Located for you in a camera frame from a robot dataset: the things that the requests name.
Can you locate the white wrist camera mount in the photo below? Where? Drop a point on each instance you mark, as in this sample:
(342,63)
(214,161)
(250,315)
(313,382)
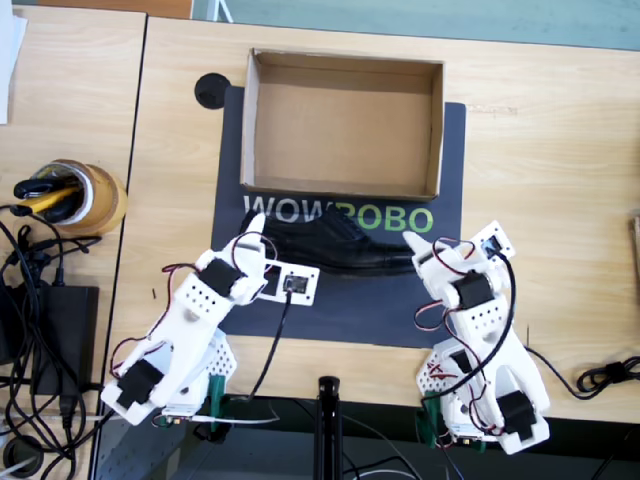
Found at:
(300,285)
(492,242)

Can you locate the clear tape strip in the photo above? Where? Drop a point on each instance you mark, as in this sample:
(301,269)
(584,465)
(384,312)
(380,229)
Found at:
(492,111)

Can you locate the black WOWROBO mat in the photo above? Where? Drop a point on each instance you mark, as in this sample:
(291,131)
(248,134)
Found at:
(350,320)

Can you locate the brown packing tape roll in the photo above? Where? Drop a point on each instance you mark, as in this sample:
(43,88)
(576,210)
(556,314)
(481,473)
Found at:
(107,200)

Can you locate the black round floor cap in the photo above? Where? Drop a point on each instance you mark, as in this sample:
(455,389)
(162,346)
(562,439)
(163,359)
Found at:
(20,452)

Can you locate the black leather dress shoe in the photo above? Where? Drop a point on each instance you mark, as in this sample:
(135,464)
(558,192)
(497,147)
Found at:
(325,245)

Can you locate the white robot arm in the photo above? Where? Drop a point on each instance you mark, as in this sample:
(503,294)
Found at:
(185,340)
(505,360)

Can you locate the small black power adapter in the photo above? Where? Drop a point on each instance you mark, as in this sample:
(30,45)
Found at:
(6,325)

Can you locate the black round desk grommet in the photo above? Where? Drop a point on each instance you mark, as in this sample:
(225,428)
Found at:
(210,90)

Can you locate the white paper sheets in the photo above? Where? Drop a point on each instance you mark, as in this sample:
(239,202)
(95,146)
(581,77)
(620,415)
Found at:
(7,65)

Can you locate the green table clamp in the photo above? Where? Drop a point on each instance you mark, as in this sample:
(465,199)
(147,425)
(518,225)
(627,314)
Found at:
(431,415)
(217,395)

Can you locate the open cardboard box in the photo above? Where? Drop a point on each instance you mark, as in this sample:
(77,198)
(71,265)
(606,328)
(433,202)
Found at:
(345,130)

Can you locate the black camera stand pole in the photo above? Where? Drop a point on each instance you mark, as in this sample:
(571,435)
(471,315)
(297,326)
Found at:
(330,425)

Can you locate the large black power adapter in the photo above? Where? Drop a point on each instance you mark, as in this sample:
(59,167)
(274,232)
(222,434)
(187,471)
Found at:
(65,340)

